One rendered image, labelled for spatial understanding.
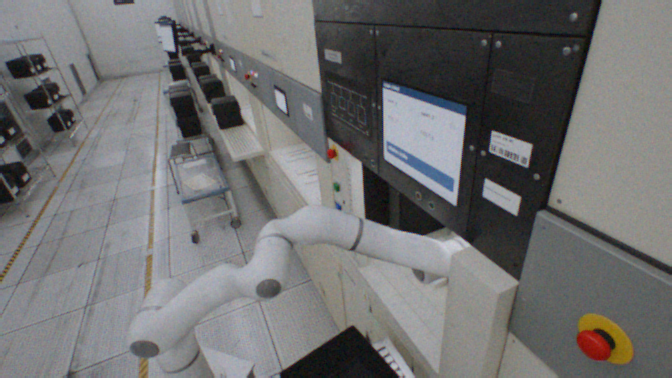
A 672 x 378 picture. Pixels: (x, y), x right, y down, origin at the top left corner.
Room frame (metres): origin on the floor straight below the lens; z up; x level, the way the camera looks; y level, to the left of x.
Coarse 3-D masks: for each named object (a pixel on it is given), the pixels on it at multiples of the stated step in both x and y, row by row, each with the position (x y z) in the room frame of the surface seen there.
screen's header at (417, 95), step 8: (392, 88) 0.80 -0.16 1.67; (400, 88) 0.76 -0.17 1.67; (408, 88) 0.74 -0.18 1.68; (408, 96) 0.73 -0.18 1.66; (416, 96) 0.71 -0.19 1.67; (424, 96) 0.68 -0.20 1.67; (432, 96) 0.66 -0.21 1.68; (432, 104) 0.66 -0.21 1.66; (440, 104) 0.64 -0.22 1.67; (448, 104) 0.62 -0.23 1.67; (456, 104) 0.60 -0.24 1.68; (456, 112) 0.60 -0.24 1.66; (464, 112) 0.58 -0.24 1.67
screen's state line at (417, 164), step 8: (392, 144) 0.80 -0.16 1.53; (392, 152) 0.80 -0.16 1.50; (400, 152) 0.76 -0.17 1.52; (408, 152) 0.73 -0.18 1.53; (400, 160) 0.76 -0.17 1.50; (408, 160) 0.73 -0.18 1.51; (416, 160) 0.70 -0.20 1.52; (416, 168) 0.70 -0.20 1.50; (424, 168) 0.67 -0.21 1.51; (432, 168) 0.65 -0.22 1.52; (432, 176) 0.65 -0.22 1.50; (440, 176) 0.62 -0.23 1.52; (448, 176) 0.60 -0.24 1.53; (440, 184) 0.62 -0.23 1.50; (448, 184) 0.60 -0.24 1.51
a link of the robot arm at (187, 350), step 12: (156, 288) 0.73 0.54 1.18; (168, 288) 0.73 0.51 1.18; (180, 288) 0.74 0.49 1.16; (144, 300) 0.70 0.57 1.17; (156, 300) 0.68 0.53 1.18; (168, 300) 0.69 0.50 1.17; (192, 336) 0.69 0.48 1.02; (180, 348) 0.65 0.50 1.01; (192, 348) 0.66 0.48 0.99; (156, 360) 0.64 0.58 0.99; (168, 360) 0.62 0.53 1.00; (180, 360) 0.63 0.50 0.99; (192, 360) 0.65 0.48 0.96; (168, 372) 0.62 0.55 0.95
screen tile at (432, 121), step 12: (420, 108) 0.69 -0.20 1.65; (420, 120) 0.69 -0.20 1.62; (432, 120) 0.66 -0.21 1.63; (444, 120) 0.62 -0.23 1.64; (456, 120) 0.59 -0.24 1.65; (444, 132) 0.62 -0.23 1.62; (456, 132) 0.59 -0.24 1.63; (420, 144) 0.69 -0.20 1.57; (432, 144) 0.65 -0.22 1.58; (456, 144) 0.59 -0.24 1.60; (432, 156) 0.65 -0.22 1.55; (444, 156) 0.62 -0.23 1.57; (456, 156) 0.59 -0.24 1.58
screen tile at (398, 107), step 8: (392, 96) 0.80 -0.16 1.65; (392, 104) 0.80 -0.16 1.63; (400, 104) 0.76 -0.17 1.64; (392, 112) 0.80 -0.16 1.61; (400, 112) 0.76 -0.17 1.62; (408, 120) 0.73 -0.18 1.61; (392, 128) 0.80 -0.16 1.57; (400, 128) 0.76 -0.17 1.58; (408, 128) 0.73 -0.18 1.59; (392, 136) 0.80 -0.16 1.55; (400, 136) 0.76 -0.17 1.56; (408, 136) 0.73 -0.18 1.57; (408, 144) 0.73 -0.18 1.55
